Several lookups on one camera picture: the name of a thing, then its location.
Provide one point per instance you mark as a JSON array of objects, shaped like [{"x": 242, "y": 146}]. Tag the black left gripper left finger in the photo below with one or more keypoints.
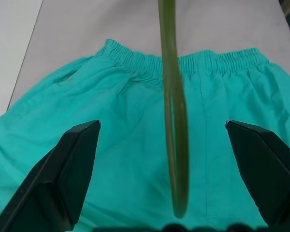
[{"x": 50, "y": 178}]

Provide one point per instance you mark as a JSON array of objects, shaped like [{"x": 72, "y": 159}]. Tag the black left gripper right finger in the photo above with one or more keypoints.
[{"x": 263, "y": 169}]

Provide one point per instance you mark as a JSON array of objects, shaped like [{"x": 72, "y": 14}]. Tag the teal shorts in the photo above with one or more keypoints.
[{"x": 125, "y": 116}]

